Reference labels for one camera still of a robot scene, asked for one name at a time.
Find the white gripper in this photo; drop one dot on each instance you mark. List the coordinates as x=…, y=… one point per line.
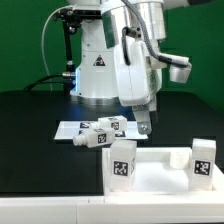
x=137, y=83

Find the white square tabletop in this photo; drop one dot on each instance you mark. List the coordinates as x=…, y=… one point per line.
x=160, y=171

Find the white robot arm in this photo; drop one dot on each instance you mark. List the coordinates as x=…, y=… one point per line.
x=122, y=20

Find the white front fence bar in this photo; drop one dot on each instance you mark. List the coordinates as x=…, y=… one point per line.
x=152, y=209

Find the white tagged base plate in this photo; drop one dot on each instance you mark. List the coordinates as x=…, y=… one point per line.
x=68, y=129

